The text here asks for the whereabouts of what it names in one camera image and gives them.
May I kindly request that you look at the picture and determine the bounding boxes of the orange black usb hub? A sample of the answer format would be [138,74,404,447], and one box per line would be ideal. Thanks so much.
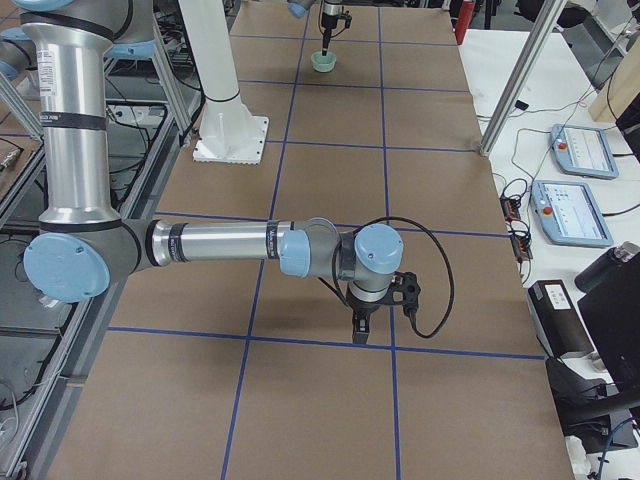
[499,194,532,264]

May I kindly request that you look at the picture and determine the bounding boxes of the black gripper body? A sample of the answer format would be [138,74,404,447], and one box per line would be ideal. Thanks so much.
[320,0,352,30]
[346,288,381,318]

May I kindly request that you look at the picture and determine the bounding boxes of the small black square device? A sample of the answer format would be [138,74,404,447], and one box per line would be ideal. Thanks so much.
[515,100,529,111]

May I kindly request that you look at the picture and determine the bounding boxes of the black camera cable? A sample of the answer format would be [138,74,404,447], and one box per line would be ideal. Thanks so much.
[344,215,456,338]

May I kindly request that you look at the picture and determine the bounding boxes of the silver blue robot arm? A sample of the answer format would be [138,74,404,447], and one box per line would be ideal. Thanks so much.
[20,1,412,344]
[287,0,352,57]

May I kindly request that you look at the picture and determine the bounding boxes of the green bowl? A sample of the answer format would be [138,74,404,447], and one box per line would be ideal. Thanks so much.
[311,51,337,73]

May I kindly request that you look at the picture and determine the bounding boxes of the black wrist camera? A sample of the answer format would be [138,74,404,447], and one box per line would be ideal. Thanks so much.
[383,272,421,319]

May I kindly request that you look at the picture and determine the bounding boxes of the red cylinder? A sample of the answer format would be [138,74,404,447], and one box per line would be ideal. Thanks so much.
[454,0,475,46]

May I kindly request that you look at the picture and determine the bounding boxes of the near teach pendant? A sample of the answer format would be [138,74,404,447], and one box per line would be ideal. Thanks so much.
[531,180,613,248]

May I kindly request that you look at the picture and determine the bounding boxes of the teach pendant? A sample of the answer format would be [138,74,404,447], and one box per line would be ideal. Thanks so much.
[531,180,613,248]
[550,124,619,180]

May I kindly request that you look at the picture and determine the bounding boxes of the far teach pendant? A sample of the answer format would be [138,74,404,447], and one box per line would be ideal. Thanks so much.
[550,124,619,180]

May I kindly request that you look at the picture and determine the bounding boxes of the white pedestal column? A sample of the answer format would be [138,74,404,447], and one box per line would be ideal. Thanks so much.
[179,0,269,165]

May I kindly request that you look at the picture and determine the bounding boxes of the black monitor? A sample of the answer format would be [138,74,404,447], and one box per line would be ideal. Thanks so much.
[578,257,639,389]

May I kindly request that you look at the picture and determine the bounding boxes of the black box white label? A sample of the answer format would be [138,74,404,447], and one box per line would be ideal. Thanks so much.
[527,280,593,359]

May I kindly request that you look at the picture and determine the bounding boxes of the black water bottle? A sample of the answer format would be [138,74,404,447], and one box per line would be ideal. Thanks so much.
[574,241,639,294]

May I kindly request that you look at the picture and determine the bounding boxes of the aluminium frame post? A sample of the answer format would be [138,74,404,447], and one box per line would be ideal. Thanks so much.
[479,0,567,157]

